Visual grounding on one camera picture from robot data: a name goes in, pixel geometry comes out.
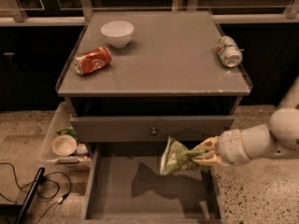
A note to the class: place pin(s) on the white ceramic bowl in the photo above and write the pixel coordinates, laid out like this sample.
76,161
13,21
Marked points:
118,34

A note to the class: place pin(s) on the black flat bar on floor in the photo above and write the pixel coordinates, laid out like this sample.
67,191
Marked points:
30,196

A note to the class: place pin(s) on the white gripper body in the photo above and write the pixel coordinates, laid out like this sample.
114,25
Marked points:
228,147

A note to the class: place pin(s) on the red crushed soda can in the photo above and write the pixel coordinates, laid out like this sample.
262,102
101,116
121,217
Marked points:
91,61

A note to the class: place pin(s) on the grey drawer cabinet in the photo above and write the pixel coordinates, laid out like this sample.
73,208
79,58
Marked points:
170,68

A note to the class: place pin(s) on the small white bowl in bin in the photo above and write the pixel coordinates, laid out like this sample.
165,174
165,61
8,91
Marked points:
64,145

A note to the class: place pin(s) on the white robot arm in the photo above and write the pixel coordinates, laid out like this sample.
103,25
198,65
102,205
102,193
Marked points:
279,139

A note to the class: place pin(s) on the green snack bag in bin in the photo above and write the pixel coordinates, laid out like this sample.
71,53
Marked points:
68,131

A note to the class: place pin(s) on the small red white item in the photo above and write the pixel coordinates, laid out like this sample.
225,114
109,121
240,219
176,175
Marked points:
82,149

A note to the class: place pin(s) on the green white soda can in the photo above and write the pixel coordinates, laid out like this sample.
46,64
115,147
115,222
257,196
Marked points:
229,52

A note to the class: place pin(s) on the round brass drawer knob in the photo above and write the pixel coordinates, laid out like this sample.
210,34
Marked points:
153,131

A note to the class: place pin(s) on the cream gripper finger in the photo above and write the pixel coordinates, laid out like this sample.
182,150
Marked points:
208,144
209,159

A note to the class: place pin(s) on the green jalapeno chip bag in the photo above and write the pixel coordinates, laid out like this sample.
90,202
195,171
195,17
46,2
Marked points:
178,157

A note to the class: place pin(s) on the grey top drawer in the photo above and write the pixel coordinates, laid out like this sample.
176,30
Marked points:
149,128

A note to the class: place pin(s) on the open grey middle drawer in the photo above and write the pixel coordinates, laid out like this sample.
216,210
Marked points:
125,187

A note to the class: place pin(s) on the metal railing frame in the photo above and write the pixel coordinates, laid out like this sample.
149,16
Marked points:
79,12

